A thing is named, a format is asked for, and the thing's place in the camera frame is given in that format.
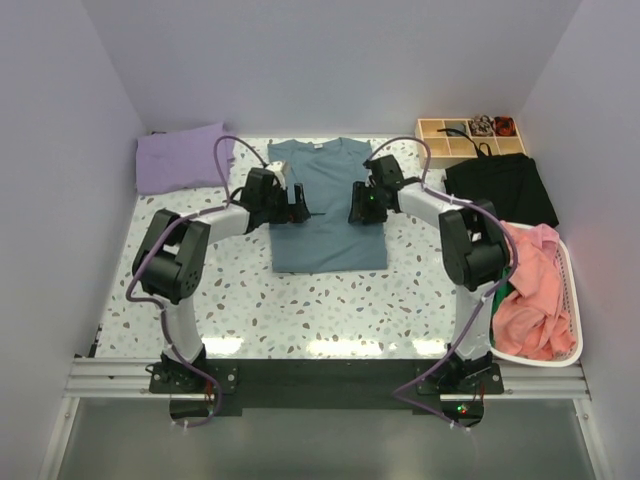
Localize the aluminium rail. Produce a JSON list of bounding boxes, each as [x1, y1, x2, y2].
[[63, 358, 590, 400]]

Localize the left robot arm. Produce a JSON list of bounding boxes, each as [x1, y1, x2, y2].
[[126, 161, 311, 392]]

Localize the orange black scrunchie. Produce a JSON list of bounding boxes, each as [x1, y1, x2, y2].
[[493, 116, 517, 137]]

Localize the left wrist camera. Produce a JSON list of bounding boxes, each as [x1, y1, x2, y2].
[[266, 161, 290, 190]]

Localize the patterned fabric scrunchie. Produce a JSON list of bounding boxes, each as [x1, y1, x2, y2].
[[468, 115, 495, 137]]

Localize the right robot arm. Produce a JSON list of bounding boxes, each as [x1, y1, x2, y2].
[[348, 155, 516, 393]]

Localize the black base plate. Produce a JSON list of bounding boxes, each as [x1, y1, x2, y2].
[[146, 354, 504, 427]]

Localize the pink t-shirt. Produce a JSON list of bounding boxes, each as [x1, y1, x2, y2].
[[492, 223, 576, 361]]

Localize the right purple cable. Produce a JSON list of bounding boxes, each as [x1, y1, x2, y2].
[[361, 136, 519, 426]]

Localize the blue t-shirt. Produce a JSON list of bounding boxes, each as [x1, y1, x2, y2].
[[268, 137, 388, 274]]

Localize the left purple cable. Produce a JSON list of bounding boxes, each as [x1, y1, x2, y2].
[[124, 134, 271, 427]]

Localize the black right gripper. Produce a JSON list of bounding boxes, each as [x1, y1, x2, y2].
[[349, 181, 388, 225]]

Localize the wooden compartment tray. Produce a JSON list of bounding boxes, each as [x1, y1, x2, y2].
[[414, 118, 526, 169]]

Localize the black strap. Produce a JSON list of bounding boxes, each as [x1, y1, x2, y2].
[[437, 126, 495, 157]]

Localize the white perforated laundry basket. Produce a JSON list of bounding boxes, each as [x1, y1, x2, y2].
[[491, 222, 583, 367]]

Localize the purple cable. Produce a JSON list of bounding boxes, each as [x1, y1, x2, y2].
[[124, 134, 271, 427], [361, 136, 519, 426]]

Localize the folded purple t-shirt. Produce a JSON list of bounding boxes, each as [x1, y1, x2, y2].
[[135, 122, 234, 195]]

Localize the green garment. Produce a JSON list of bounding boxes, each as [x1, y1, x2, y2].
[[492, 267, 514, 316]]

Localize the black folded garment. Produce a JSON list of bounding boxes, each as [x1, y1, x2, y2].
[[444, 153, 559, 228]]

